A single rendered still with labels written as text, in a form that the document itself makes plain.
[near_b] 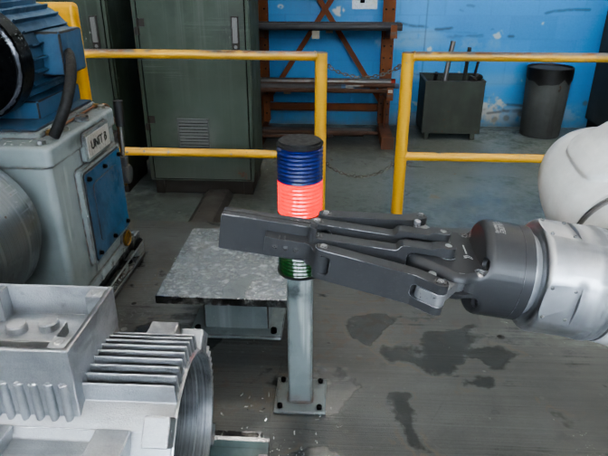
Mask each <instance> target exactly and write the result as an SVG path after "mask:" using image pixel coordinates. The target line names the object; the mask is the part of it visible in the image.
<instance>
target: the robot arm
mask: <svg viewBox="0 0 608 456"><path fill-rule="evenodd" d="M537 186H538V193H539V198H540V202H541V205H542V208H543V211H544V214H545V217H546V219H544V218H541V219H535V220H532V221H530V222H529V223H527V224H526V225H523V224H516V223H505V222H499V221H493V220H487V219H484V220H480V221H478V222H476V223H475V224H474V225H473V227H472V229H471V230H470V231H469V232H468V233H466V234H464V235H461V234H459V233H454V232H452V231H449V230H446V229H442V228H437V227H429V226H427V225H426V221H427V215H426V214H423V213H412V214H379V213H362V212H343V211H330V210H321V211H319V212H318V218H311V219H305V218H298V217H293V216H287V215H281V214H270V213H264V212H258V211H252V210H245V209H240V208H233V207H228V206H226V207H224V209H223V212H222V214H221V222H220V232H219V243H218V247H219V248H222V249H227V250H234V251H240V252H251V253H257V254H263V255H269V256H275V257H281V258H287V259H293V260H299V261H304V262H305V263H306V264H307V265H309V266H310V267H311V269H312V270H311V276H312V277H313V278H315V279H319V280H324V281H328V282H331V283H335V284H337V285H341V286H345V287H348V288H351V289H354V290H361V291H363V292H367V293H370V294H374V295H377V296H380V297H384V298H387V299H393V300H396V301H400V302H403V303H406V304H409V305H411V306H413V307H415V308H417V309H419V310H421V311H423V312H426V313H428V314H430V315H433V316H439V315H441V313H442V308H443V304H444V301H445V300H446V299H448V298H450V299H461V303H462V305H463V307H464V308H465V309H466V310H467V311H468V312H469V313H472V314H477V315H483V316H490V317H495V318H506V319H511V320H512V321H513V322H514V324H515V325H516V326H517V327H518V328H520V329H522V330H525V331H529V332H536V333H541V334H548V335H554V336H560V337H569V338H571V339H574V340H581V341H584V340H588V341H592V342H595V343H599V344H602V345H605V346H607V347H608V121H607V122H605V123H603V124H602V125H600V126H599V127H590V128H581V129H578V130H575V131H572V132H570V133H568V134H566V135H564V136H562V137H561V138H560V139H558V140H557V141H556V142H555V143H554V144H553V145H552V146H551V147H550V148H549V149H548V150H547V152H546V153H545V155H544V157H543V159H542V162H541V164H540V168H539V171H538V180H537Z"/></svg>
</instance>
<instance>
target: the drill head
mask: <svg viewBox="0 0 608 456"><path fill-rule="evenodd" d="M41 244H42V228H41V223H40V219H39V216H38V213H37V212H36V210H35V207H34V205H33V203H32V201H31V199H30V198H29V196H28V195H27V194H26V192H25V191H24V190H23V188H22V187H21V186H19V185H18V184H17V183H16V182H15V181H14V180H13V178H12V177H10V176H9V175H8V174H6V173H5V172H3V171H2V170H0V283H7V284H25V283H26V282H27V281H28V280H29V278H30V277H31V276H32V274H33V272H34V270H35V268H36V266H37V263H38V261H39V256H40V249H41Z"/></svg>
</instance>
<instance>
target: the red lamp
mask: <svg viewBox="0 0 608 456"><path fill-rule="evenodd" d="M277 181H278V179H277ZM322 182H323V180H322V181H321V182H319V183H318V184H315V185H310V186H290V185H284V184H283V183H281V182H279V181H278V184H277V185H278V212H279V213H280V214H281V215H287V216H293V217H298V218H305V219H309V218H312V217H315V216H317V215H318V212H319V211H321V210H322V204H323V202H322V200H323V198H322V196H323V194H322V193H323V191H322V189H323V183H322Z"/></svg>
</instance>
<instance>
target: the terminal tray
mask: <svg viewBox="0 0 608 456"><path fill-rule="evenodd" d="M94 290H100V294H98V295H91V292H92V291H94ZM118 322H119V320H118V314H117V309H116V303H115V298H114V291H113V287H97V286H67V285H37V284H7V283H0V416H1V415H2V413H6V416H7V418H8V420H13V419H14V418H15V416H16V415H17V414H21V416H22V419H23V420H24V421H26V420H28V419H29V418H30V416H31V414H32V415H35V416H36V419H37V421H39V422H40V421H42V420H43V419H44V417H45V415H50V417H51V420H52V421H53V422H56V421H57V420H58V419H59V418H60V416H65V420H66V422H67V423H70V422H71V421H72V420H73V419H74V416H76V417H80V416H81V413H82V409H83V405H84V402H85V397H84V392H83V387H82V382H87V376H86V374H87V372H90V364H95V363H94V361H95V359H94V356H98V355H99V351H98V350H99V349H102V343H106V338H109V336H110V335H113V332H119V326H118ZM60 338H62V339H64V341H65V342H64V343H63V344H61V345H59V346H55V345H54V344H53V342H54V341H55V340H57V339H60Z"/></svg>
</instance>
